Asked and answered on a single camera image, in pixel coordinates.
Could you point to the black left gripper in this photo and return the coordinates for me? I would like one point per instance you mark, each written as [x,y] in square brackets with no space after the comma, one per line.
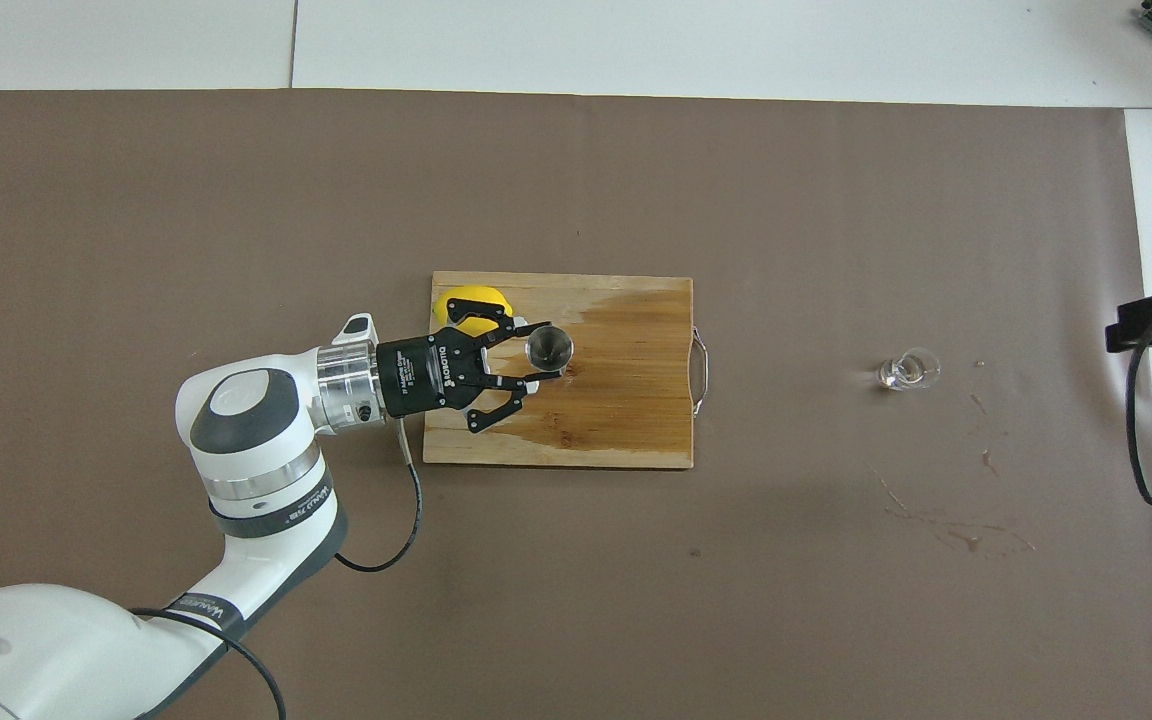
[421,375]

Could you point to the steel double jigger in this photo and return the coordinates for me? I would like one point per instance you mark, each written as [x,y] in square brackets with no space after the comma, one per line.
[549,348]

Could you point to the small clear glass cup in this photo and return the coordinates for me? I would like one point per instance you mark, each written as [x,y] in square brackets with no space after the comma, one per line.
[906,371]

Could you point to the yellow lemon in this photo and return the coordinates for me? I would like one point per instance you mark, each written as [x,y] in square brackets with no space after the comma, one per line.
[476,298]

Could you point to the wooden cutting board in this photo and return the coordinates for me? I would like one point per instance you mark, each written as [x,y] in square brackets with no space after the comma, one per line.
[616,410]

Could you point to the brown paper table mat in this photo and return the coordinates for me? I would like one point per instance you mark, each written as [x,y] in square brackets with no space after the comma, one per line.
[736,600]

